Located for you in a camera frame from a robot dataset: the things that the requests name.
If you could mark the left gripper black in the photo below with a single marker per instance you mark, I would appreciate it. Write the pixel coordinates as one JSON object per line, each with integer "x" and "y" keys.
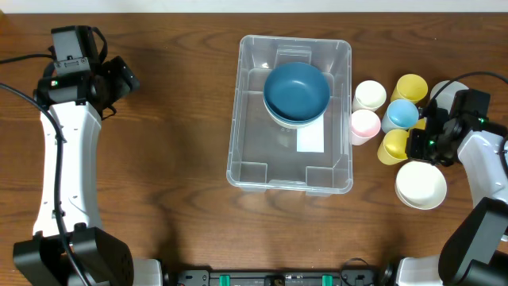
{"x": 125, "y": 74}

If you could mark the light blue cup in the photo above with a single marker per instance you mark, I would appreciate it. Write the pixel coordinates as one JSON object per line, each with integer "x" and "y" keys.
{"x": 400, "y": 114}

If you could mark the grey small bowl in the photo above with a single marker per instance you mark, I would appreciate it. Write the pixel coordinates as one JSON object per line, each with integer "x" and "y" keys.
{"x": 446, "y": 97}

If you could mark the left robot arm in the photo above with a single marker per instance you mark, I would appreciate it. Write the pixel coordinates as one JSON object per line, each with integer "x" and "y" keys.
{"x": 75, "y": 95}

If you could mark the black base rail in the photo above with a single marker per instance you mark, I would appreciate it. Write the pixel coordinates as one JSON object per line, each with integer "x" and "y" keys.
{"x": 355, "y": 276}

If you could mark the pink cup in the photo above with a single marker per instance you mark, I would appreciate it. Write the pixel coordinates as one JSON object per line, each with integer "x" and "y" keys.
{"x": 365, "y": 124}

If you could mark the cream large bowl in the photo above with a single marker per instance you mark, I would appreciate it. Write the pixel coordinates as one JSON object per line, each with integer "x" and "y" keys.
{"x": 292, "y": 125}

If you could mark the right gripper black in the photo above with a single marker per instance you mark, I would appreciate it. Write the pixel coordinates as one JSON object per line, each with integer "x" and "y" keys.
{"x": 415, "y": 145}

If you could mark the clear plastic storage container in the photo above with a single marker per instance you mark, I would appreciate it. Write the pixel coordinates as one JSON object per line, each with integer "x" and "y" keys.
{"x": 262, "y": 154}

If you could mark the white small bowl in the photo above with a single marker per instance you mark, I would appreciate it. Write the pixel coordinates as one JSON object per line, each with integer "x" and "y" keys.
{"x": 420, "y": 185}

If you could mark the yellow small bowl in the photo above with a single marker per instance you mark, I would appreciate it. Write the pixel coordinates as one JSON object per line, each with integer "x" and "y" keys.
{"x": 421, "y": 124}

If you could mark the white label in container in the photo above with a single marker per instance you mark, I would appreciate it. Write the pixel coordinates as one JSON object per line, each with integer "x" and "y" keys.
{"x": 311, "y": 138}

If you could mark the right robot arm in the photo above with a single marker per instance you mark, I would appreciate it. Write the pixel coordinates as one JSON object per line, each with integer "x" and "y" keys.
{"x": 464, "y": 134}

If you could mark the blue bowl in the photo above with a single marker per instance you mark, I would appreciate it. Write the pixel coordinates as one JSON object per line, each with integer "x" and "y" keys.
{"x": 297, "y": 91}
{"x": 288, "y": 120}

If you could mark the cream cup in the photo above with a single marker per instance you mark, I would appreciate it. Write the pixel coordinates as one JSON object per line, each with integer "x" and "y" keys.
{"x": 369, "y": 95}

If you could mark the yellow cup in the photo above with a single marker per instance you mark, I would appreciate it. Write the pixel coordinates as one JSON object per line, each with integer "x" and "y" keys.
{"x": 392, "y": 150}
{"x": 410, "y": 87}

